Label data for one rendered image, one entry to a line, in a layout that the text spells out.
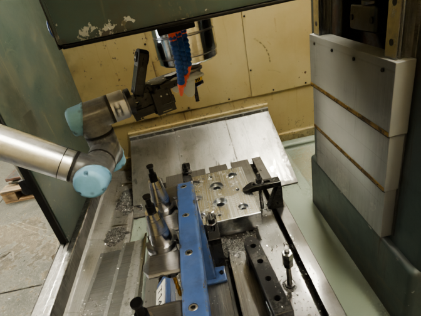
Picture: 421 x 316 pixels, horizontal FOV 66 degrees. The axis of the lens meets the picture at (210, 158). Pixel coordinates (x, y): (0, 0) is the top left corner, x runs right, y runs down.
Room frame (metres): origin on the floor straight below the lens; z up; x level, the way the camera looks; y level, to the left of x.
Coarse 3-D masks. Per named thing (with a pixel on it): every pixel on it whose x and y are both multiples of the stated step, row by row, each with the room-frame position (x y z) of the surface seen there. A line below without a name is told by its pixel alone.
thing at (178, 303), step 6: (180, 300) 0.34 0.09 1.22; (156, 306) 0.34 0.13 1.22; (162, 306) 0.34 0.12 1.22; (168, 306) 0.33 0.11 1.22; (174, 306) 0.33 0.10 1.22; (180, 306) 0.33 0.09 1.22; (156, 312) 0.33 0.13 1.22; (162, 312) 0.33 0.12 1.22; (168, 312) 0.32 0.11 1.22; (174, 312) 0.32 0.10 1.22; (180, 312) 0.32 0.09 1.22
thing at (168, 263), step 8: (152, 256) 0.45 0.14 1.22; (160, 256) 0.44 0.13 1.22; (168, 256) 0.44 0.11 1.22; (176, 256) 0.43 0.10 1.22; (144, 264) 0.43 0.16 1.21; (152, 264) 0.43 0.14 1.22; (160, 264) 0.42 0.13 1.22; (168, 264) 0.42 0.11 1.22; (176, 264) 0.42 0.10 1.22; (144, 272) 0.41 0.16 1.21; (152, 272) 0.41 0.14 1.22; (160, 272) 0.41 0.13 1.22; (168, 272) 0.40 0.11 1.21; (176, 272) 0.40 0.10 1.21
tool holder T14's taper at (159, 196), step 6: (150, 186) 0.58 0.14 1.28; (156, 186) 0.58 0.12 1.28; (162, 186) 0.59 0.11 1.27; (150, 192) 0.58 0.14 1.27; (156, 192) 0.58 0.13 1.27; (162, 192) 0.58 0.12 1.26; (150, 198) 0.59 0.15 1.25; (156, 198) 0.57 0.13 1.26; (162, 198) 0.57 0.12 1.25; (168, 198) 0.58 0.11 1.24; (156, 204) 0.57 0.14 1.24; (162, 204) 0.57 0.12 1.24; (168, 204) 0.58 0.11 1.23; (162, 210) 0.57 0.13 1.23
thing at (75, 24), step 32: (64, 0) 0.55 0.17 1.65; (96, 0) 0.55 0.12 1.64; (128, 0) 0.55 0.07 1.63; (160, 0) 0.55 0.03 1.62; (192, 0) 0.56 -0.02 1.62; (224, 0) 0.56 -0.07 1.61; (256, 0) 0.56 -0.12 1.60; (288, 0) 0.56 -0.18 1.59; (64, 32) 0.55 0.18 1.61; (96, 32) 0.55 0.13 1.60; (128, 32) 0.56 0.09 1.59
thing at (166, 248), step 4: (172, 232) 0.49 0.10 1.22; (172, 236) 0.48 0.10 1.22; (176, 236) 0.48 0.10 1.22; (148, 240) 0.49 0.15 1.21; (172, 240) 0.47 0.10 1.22; (176, 240) 0.49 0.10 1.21; (148, 244) 0.47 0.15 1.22; (168, 244) 0.46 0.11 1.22; (172, 244) 0.46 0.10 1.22; (176, 244) 0.47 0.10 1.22; (148, 248) 0.46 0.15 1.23; (152, 248) 0.46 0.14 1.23; (156, 248) 0.46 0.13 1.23; (160, 248) 0.45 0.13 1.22; (164, 248) 0.45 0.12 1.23; (168, 248) 0.45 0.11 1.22; (172, 248) 0.46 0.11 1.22; (176, 248) 0.47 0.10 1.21; (148, 252) 0.47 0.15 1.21; (152, 252) 0.45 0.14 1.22; (156, 252) 0.45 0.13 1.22; (160, 252) 0.45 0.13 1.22; (164, 252) 0.45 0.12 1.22
